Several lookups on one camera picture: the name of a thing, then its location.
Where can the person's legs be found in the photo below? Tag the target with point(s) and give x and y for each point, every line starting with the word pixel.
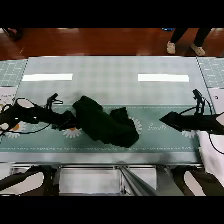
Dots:
pixel 196 40

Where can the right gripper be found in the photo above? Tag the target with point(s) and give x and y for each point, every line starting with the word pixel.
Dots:
pixel 178 120

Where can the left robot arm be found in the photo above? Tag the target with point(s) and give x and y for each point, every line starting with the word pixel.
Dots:
pixel 25 115

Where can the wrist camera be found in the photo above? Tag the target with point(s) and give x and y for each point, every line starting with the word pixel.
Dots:
pixel 51 99
pixel 199 100

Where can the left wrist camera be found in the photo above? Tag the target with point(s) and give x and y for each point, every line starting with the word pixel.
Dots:
pixel 51 99

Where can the silver frame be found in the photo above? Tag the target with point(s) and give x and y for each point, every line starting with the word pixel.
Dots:
pixel 140 181

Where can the dark green shirt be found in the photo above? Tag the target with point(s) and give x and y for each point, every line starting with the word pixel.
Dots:
pixel 100 123

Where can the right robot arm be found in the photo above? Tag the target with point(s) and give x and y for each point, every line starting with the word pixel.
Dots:
pixel 206 122

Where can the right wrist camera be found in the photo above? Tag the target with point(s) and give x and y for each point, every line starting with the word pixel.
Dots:
pixel 199 100

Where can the white garment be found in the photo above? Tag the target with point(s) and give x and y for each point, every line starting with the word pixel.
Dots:
pixel 213 156

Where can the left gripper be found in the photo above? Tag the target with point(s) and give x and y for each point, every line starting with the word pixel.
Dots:
pixel 65 120

